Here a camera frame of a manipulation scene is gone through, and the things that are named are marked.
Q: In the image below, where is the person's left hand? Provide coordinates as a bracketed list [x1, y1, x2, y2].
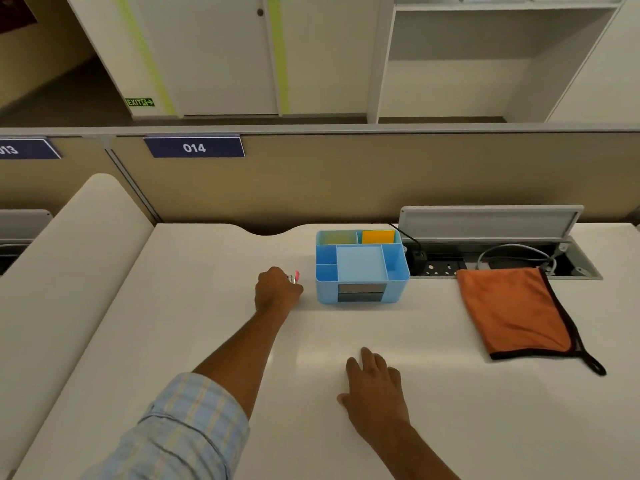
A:
[254, 266, 305, 318]

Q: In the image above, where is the person's right hand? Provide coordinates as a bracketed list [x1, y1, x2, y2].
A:
[336, 347, 412, 436]

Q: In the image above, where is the person's right forearm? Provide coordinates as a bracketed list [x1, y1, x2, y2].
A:
[364, 423, 462, 480]

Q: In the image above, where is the person's left forearm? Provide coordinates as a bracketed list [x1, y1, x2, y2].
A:
[192, 309, 289, 421]

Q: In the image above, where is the blue plastic desk organizer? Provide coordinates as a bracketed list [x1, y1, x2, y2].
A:
[315, 229, 411, 306]

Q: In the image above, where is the recessed desk power tray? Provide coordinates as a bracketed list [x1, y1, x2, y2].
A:
[400, 237, 604, 281]

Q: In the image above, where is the beige desk partition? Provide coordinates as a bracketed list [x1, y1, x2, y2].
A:
[0, 123, 640, 236]

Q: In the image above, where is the orange microfiber cloth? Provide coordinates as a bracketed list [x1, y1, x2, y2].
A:
[456, 266, 608, 377]

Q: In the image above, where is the blue plaid shirt sleeve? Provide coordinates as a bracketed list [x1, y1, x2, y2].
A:
[81, 372, 251, 480]

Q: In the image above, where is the blue desk number sign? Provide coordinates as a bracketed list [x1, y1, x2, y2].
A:
[0, 138, 62, 161]
[143, 136, 246, 159]

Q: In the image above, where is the white desk side panel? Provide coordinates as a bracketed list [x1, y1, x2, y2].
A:
[0, 173, 155, 480]

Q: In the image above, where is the white cabinet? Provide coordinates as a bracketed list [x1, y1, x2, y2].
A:
[64, 0, 397, 119]

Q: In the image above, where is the white open shelf unit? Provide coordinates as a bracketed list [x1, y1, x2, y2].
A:
[366, 0, 632, 125]

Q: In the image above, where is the black power cable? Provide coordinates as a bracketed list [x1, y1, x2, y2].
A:
[387, 223, 421, 253]

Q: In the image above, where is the grey cable tray lid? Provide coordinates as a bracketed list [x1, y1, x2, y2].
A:
[0, 209, 54, 241]
[398, 205, 585, 242]

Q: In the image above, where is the white cable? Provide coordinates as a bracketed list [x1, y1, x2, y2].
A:
[476, 243, 569, 273]

